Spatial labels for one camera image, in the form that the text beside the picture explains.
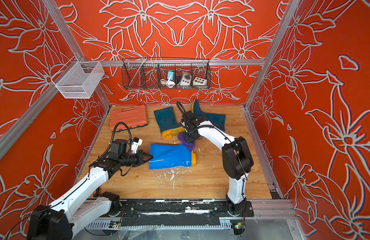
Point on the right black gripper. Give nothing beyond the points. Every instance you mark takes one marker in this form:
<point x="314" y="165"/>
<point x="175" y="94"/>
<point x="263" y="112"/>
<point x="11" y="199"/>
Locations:
<point x="188" y="139"/>

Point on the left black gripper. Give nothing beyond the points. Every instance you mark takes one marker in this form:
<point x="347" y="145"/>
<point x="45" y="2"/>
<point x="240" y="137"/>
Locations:
<point x="140" y="157"/>

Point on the bright blue rubber boot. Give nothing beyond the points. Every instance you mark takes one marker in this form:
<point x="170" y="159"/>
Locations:
<point x="170" y="156"/>

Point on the purple cloth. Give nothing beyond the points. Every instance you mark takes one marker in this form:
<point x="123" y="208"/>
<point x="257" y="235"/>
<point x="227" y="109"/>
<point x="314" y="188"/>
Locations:
<point x="190" y="146"/>

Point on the teal boot with yellow sole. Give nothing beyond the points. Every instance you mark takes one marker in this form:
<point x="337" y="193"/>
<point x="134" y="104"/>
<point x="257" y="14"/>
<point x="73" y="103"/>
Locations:
<point x="167" y="123"/>

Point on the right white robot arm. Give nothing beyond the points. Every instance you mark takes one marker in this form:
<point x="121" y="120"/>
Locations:
<point x="236" y="156"/>

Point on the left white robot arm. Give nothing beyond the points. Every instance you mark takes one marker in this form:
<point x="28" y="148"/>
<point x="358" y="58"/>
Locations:
<point x="66" y="216"/>

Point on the orange plastic tool case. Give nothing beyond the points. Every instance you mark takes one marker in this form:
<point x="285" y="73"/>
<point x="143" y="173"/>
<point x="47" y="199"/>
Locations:
<point x="133" y="117"/>

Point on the white grey device in basket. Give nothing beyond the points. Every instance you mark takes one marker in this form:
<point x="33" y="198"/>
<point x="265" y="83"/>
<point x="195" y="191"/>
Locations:
<point x="185" y="80"/>

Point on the blue white small box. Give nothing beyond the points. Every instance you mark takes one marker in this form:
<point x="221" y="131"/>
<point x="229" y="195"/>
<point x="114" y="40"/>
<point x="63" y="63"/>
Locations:
<point x="170" y="76"/>

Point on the teal boot near back wall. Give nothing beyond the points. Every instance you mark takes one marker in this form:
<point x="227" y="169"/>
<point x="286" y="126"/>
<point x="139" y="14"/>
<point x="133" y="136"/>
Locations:
<point x="218" y="120"/>

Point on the black wire wall basket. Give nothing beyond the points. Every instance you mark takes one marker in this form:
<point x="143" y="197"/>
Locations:
<point x="151" y="73"/>

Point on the white mesh wall basket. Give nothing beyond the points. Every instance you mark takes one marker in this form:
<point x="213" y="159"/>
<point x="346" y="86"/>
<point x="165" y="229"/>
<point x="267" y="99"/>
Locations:
<point x="78" y="81"/>

